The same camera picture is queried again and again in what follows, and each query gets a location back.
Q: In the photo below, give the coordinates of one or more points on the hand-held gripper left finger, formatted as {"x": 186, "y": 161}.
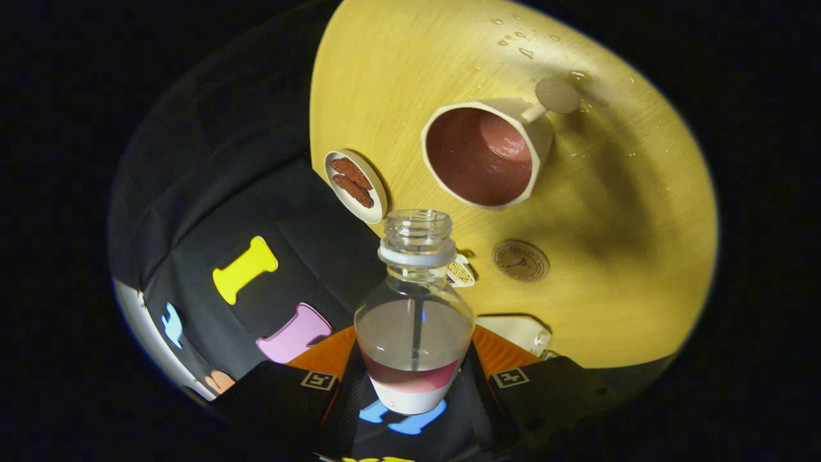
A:
{"x": 343, "y": 404}

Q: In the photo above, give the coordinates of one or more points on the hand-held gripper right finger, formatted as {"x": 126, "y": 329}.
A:
{"x": 484, "y": 404}

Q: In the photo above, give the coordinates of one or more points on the clear juice bottle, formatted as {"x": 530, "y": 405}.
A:
{"x": 414, "y": 346}

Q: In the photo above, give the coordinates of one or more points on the round brown coaster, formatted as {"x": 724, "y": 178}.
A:
{"x": 521, "y": 261}

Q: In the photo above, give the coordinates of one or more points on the beige cup pink inside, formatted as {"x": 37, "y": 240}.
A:
{"x": 478, "y": 157}

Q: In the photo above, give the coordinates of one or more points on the white toaster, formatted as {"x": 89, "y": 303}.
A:
{"x": 513, "y": 330}

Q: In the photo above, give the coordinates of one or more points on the small white seed dish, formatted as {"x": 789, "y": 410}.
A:
{"x": 463, "y": 273}

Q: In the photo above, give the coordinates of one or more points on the wooden table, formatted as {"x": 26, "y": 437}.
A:
{"x": 609, "y": 269}

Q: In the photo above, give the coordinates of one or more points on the round white plate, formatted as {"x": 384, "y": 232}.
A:
{"x": 371, "y": 212}

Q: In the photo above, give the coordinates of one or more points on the red-brown meat piece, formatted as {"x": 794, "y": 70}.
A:
{"x": 351, "y": 172}
{"x": 354, "y": 190}

